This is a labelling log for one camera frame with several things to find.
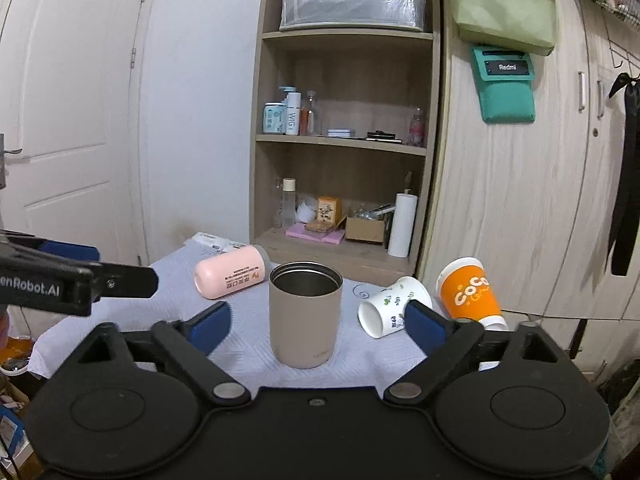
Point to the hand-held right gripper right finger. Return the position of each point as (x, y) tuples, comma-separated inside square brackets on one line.
[(424, 324)]

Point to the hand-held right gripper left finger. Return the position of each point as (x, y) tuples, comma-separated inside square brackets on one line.
[(214, 324)]

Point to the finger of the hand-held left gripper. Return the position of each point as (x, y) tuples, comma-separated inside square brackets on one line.
[(70, 251), (127, 281)]

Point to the white patterned paper cup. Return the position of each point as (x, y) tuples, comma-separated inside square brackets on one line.
[(387, 305)]

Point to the orange paper cup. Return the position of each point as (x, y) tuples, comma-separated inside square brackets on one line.
[(470, 295)]

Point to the beige metal tumbler cup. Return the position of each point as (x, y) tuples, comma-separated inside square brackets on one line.
[(305, 325)]

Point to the white quilted table cloth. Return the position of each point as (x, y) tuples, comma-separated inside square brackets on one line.
[(250, 350)]

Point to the pink cylindrical bottle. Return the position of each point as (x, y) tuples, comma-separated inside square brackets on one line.
[(230, 272)]

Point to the printed paper sheets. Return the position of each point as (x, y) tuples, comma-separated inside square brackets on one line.
[(215, 242)]

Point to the white paper towel roll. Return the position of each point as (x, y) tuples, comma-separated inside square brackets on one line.
[(402, 225)]

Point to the small cardboard box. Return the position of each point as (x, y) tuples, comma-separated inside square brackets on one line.
[(365, 231)]

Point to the pink flat pad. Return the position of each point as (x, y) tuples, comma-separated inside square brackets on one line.
[(320, 236)]

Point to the clear bottle with beige cap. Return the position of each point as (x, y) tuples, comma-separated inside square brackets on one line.
[(288, 205)]

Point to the white door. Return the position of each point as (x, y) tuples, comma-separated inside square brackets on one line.
[(65, 110)]

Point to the brown flat tin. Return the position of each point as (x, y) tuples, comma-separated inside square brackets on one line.
[(317, 227)]

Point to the white mug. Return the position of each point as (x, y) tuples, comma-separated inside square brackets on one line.
[(306, 211)]

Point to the orange printed box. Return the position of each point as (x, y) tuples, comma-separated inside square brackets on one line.
[(330, 210)]

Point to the light wooden wardrobe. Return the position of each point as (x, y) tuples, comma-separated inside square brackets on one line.
[(540, 200)]

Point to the black flat item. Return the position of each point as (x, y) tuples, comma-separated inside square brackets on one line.
[(384, 136)]

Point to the pink small bottle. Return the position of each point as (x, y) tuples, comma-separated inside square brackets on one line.
[(417, 130)]

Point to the flat white tin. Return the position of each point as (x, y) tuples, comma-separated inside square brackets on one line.
[(341, 133)]

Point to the teal and white can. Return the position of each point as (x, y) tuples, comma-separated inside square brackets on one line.
[(274, 119)]

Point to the white tall bottle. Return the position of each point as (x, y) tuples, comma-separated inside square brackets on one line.
[(293, 114)]

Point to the clear glass bottle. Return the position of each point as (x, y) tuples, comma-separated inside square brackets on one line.
[(310, 117)]

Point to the teal fabric pouch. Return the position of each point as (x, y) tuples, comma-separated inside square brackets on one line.
[(505, 95)]

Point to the wooden shelf unit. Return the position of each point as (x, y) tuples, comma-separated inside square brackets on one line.
[(345, 70)]

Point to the green fabric bag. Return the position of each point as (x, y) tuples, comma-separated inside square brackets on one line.
[(502, 10)]

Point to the plastic-wrapped grey box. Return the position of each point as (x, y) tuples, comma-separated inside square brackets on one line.
[(352, 0)]

